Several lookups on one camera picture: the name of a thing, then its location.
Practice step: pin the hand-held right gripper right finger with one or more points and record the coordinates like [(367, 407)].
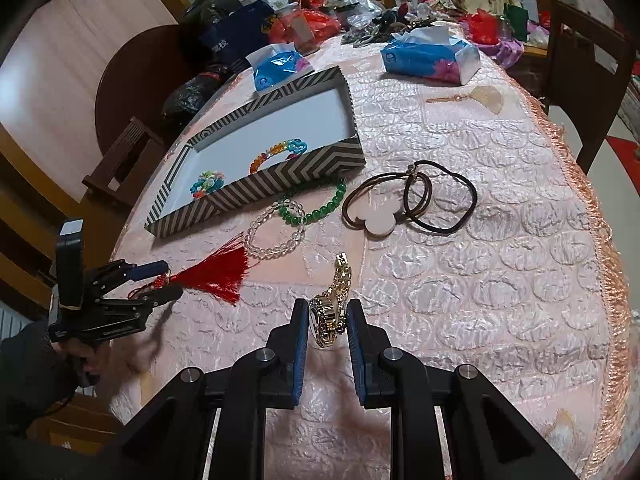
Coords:
[(357, 347)]

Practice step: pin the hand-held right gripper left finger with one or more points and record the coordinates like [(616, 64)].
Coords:
[(300, 345)]

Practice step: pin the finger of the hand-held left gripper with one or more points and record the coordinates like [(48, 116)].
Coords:
[(150, 270), (160, 296)]

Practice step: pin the gold metal wristwatch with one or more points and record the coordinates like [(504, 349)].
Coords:
[(327, 310)]

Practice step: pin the red tassel pendant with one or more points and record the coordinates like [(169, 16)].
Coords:
[(220, 272)]

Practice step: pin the zigzag patterned box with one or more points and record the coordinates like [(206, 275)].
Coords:
[(280, 177)]

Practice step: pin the person's left forearm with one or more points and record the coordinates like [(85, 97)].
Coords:
[(30, 375)]

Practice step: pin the person's left hand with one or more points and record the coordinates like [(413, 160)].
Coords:
[(89, 357)]

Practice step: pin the brown wooden stool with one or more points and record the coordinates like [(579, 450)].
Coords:
[(125, 155)]

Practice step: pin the pink quilted tablecloth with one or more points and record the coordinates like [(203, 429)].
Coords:
[(475, 285)]

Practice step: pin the black plastic bag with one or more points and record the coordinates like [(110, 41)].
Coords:
[(190, 97), (210, 5)]

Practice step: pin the round dark wooden table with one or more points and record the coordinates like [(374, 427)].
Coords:
[(135, 75)]

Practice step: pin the small blue tissue pack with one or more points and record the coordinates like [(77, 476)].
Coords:
[(275, 67)]

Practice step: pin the navy blue bag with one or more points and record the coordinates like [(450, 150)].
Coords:
[(235, 30)]

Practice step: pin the fan-shaped pendant with gold stick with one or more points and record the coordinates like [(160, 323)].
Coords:
[(487, 100)]

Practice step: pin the large blue tissue pack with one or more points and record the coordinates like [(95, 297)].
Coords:
[(425, 60)]

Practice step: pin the red plastic bag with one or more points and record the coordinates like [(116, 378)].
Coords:
[(320, 25)]

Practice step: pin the pile of hair accessories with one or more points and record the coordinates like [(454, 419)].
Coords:
[(370, 27)]

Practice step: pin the purple cloth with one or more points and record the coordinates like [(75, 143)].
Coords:
[(502, 52)]

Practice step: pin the small red bag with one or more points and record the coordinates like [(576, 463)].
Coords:
[(480, 25)]

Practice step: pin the green box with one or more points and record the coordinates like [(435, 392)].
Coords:
[(515, 22)]

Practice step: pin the dark wooden chair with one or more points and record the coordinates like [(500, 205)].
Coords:
[(590, 60)]

